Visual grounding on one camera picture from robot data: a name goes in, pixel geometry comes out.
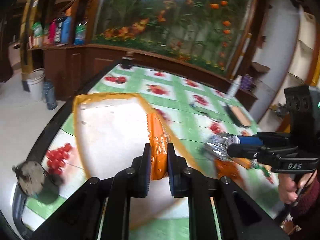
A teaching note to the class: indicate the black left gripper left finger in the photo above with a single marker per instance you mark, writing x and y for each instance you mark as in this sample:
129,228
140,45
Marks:
140,181

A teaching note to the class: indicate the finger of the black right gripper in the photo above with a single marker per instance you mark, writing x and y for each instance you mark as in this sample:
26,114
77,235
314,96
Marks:
244,151
250,140

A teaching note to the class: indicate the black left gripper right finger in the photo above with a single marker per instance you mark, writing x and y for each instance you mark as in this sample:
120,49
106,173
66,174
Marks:
176,165

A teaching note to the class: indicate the silver foil snack packet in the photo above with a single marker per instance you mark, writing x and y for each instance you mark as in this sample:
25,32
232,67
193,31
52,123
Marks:
217,145

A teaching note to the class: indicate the small orange snack packet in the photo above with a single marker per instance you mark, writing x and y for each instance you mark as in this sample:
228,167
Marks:
158,139

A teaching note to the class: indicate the person's right hand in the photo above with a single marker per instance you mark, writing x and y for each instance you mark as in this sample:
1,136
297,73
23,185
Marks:
287,187

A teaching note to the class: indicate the open glasses case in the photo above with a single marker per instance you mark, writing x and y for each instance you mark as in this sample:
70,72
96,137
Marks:
238,116

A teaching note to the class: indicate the black eyeglasses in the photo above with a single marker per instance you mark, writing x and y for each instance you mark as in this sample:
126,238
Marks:
199,109

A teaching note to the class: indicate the green fruit pattern tablecloth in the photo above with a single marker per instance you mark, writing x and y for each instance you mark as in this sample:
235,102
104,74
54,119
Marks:
171,95

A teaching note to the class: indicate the purple bottles on shelf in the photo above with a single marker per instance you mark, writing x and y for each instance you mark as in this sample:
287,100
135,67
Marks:
246,82

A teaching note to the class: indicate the white spray bottle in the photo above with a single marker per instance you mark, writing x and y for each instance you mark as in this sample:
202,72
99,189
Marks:
234,87

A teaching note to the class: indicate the grey water bottle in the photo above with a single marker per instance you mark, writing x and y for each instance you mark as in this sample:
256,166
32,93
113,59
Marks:
49,95

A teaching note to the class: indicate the flower garden mural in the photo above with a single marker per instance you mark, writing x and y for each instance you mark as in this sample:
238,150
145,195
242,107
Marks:
204,33

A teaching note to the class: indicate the white plastic bucket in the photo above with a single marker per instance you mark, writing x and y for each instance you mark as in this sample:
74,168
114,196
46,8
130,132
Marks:
35,82

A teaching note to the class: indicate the blue box on shelf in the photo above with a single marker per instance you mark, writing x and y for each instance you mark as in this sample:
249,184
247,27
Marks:
66,25

